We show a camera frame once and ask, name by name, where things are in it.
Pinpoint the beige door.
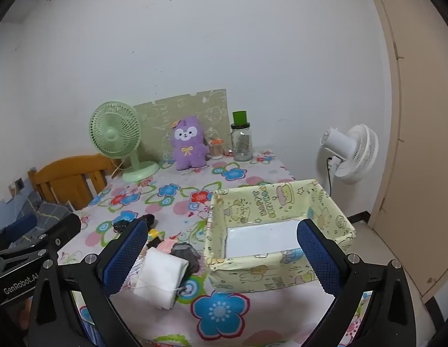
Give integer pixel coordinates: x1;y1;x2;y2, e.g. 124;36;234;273
361;0;448;300

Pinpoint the purple plush toy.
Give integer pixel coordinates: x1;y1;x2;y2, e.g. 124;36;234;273
171;116;211;171

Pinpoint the wooden chair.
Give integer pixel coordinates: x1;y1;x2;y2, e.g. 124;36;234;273
27;153;121;211

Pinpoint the glass jar with green lid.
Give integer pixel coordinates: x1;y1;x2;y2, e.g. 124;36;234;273
229;110;254;162

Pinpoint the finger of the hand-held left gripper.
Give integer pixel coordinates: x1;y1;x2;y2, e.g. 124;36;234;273
0;213;39;252
0;213;82;273

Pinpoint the small jar with orange lid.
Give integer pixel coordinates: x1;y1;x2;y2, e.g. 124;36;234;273
209;138;225;160

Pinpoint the grey plaid blanket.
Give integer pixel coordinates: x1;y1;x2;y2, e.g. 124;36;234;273
0;191;78;250

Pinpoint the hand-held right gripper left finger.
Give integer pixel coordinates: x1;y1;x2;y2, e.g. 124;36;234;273
29;219;149;347

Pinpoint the white fan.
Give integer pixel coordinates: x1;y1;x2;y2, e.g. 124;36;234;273
320;123;379;185

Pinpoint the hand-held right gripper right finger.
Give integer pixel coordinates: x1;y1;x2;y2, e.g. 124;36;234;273
296;219;418;347

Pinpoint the green desk fan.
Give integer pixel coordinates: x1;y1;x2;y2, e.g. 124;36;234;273
88;101;160;183

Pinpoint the floral tablecloth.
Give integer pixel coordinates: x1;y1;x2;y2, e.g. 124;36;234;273
56;150;377;347

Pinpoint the black fan cable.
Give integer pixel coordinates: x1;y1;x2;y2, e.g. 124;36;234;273
325;157;335;196

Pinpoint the grey drawstring pouch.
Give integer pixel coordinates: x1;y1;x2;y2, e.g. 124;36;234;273
170;242;206;277

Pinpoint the black plastic bundle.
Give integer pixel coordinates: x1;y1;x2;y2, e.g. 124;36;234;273
113;214;156;234

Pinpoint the yellow cartoon fabric box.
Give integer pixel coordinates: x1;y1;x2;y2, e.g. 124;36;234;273
203;179;356;294

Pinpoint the white cloth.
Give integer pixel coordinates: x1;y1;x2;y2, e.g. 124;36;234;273
132;248;190;309

